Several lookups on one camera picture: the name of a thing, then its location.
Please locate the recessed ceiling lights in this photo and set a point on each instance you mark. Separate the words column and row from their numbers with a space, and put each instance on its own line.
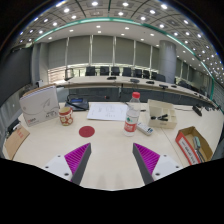
column 95, row 3

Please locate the black marker pen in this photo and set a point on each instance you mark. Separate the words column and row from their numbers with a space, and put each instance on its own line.
column 160, row 117

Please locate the long curved conference desk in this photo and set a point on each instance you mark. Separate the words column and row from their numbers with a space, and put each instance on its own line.
column 100, row 87

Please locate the printed white paper sheet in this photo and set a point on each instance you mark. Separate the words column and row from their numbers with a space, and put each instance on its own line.
column 106, row 111

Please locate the single black office chair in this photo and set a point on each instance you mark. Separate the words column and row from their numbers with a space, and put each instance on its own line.
column 69, row 73

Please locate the red and brown cardboard box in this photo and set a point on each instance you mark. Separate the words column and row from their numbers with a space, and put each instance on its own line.
column 185, row 146

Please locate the brown cardboard envelope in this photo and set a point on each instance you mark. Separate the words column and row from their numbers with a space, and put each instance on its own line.
column 15, row 141

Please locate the white remote control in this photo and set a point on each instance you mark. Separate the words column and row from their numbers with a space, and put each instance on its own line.
column 145, row 128

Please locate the red and white mug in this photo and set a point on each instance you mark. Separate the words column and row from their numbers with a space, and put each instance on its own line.
column 66, row 116

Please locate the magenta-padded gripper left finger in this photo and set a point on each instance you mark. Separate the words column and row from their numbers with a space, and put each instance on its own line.
column 77, row 159

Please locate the clear red-capped water bottle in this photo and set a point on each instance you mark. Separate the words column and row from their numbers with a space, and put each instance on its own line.
column 131, row 120

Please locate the flat round red coaster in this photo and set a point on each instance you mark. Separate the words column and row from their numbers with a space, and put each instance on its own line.
column 86, row 131

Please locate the white desk organizer box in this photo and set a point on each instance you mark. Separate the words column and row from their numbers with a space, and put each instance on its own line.
column 160, row 108

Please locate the white copy paper carton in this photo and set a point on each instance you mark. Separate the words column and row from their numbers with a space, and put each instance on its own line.
column 39, row 106

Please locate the row of black office chairs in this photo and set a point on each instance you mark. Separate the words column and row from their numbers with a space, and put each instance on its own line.
column 115, row 71

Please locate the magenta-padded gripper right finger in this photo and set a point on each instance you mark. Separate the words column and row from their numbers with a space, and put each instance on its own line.
column 146, row 159

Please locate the black flat device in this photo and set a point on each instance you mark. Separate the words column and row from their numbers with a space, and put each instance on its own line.
column 12, row 126

